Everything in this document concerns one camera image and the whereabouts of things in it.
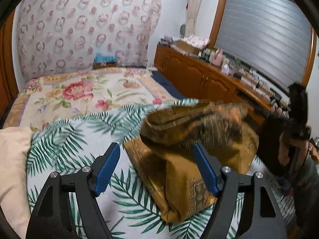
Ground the grey window blind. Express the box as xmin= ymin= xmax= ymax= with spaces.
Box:
xmin=215 ymin=0 xmax=312 ymax=90

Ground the blue item in box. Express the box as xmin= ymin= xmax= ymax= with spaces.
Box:
xmin=93 ymin=53 xmax=117 ymax=70

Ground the brown gold patterned shirt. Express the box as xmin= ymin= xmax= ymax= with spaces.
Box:
xmin=124 ymin=101 xmax=259 ymax=223

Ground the wooden sideboard cabinet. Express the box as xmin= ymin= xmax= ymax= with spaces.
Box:
xmin=154 ymin=44 xmax=290 ymax=127

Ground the pink thermos jug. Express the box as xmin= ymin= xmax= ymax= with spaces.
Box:
xmin=211 ymin=49 xmax=223 ymax=67

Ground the floral bed blanket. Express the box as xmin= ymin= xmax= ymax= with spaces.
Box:
xmin=2 ymin=66 xmax=262 ymax=239

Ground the cardboard box with floral cloth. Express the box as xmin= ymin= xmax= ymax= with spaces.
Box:
xmin=170 ymin=35 xmax=210 ymax=55

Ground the person's right hand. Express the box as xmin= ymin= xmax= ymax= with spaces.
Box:
xmin=278 ymin=132 xmax=309 ymax=169

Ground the cream pillow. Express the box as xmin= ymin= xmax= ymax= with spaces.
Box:
xmin=1 ymin=127 xmax=33 ymax=238

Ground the brown louvered wardrobe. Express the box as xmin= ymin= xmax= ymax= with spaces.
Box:
xmin=0 ymin=11 xmax=18 ymax=118

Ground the pink circle patterned curtain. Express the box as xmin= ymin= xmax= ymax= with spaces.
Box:
xmin=17 ymin=0 xmax=162 ymax=81

